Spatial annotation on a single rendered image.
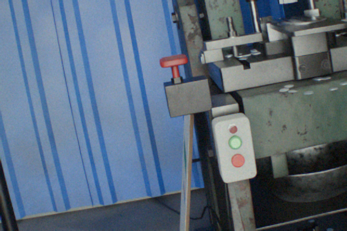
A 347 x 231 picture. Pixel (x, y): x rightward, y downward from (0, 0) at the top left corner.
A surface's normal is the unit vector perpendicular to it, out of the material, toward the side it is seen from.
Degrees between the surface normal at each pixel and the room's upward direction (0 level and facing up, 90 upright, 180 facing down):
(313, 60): 90
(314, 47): 90
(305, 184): 105
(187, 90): 90
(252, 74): 90
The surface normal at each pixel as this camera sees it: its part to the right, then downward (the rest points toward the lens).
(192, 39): 0.01, -0.09
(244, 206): 0.07, 0.19
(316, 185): -0.03, 0.47
